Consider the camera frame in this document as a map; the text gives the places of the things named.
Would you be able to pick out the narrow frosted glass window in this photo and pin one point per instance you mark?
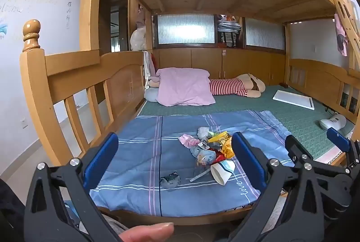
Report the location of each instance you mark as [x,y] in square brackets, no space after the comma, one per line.
[264,34]

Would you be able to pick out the blue-grey round cushion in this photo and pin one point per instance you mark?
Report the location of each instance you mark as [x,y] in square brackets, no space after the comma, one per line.
[150,95]

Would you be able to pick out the wooden bunk bed frame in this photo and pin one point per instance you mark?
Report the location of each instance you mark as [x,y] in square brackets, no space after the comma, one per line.
[70,59]

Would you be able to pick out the red wrapper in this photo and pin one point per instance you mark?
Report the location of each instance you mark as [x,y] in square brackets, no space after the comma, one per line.
[220,158]

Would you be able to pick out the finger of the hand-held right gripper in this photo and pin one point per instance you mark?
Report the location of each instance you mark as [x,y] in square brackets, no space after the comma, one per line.
[337,139]
[294,147]

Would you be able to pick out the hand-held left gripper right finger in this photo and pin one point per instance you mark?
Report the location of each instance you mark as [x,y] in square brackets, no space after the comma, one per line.
[247,158]

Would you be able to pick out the white hanging cloth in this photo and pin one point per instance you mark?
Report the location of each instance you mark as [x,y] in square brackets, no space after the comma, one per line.
[146,67]

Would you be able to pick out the blue-grey crumpled packet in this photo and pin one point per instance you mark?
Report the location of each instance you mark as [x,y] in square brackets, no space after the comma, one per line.
[202,156]

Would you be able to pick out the wide frosted glass window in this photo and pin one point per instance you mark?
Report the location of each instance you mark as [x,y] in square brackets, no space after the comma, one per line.
[185,29]

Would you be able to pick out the pink hanging cloth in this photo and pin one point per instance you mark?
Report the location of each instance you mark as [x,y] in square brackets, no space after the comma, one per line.
[341,36]

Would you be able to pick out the dark snack packet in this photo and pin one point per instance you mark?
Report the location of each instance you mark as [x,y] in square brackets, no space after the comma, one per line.
[213,145]

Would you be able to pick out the blue striped bedsheet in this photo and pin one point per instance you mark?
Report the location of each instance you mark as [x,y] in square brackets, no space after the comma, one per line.
[135,152]

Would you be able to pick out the striped plush doll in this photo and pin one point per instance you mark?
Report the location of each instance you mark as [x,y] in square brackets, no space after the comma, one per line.
[227,86]

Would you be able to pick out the small beige plush toy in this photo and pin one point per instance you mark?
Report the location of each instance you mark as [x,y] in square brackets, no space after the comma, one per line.
[153,81]

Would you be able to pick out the grey crumpled wrapper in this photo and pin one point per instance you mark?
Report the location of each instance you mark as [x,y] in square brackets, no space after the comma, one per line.
[170,180]

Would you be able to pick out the pink crumpled wrapper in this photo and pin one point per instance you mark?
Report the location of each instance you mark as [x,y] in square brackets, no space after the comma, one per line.
[187,140]

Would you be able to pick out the white paper cup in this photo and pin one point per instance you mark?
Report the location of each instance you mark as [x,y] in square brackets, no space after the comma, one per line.
[222,171]

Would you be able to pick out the dark cloth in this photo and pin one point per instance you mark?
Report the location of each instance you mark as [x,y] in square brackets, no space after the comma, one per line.
[9,208]

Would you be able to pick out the white flat board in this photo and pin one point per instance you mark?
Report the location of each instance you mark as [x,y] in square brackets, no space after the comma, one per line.
[292,99]

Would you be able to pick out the stack of books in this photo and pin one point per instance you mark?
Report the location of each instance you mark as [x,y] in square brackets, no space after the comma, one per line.
[229,31]

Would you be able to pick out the white wall socket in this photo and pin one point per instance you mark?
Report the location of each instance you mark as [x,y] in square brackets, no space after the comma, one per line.
[24,123]

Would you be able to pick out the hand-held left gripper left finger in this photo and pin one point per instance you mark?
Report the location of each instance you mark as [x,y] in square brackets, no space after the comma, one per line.
[101,158]

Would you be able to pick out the blue wall sticker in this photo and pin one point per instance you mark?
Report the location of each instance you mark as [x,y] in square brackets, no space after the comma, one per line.
[2,29]

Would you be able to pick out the person's grey trousers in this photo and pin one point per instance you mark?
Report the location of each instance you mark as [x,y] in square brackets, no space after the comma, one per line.
[119,223]

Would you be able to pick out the person's left hand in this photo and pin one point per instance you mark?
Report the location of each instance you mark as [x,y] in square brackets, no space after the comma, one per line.
[146,233]

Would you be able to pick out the pink pillow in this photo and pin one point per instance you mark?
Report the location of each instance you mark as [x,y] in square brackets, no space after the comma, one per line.
[182,84]

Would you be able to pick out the white stuffed bag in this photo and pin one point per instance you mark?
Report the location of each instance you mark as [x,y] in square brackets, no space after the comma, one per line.
[137,39]

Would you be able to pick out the white handheld appliance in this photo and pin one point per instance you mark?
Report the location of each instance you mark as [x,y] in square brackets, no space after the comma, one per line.
[333,121]

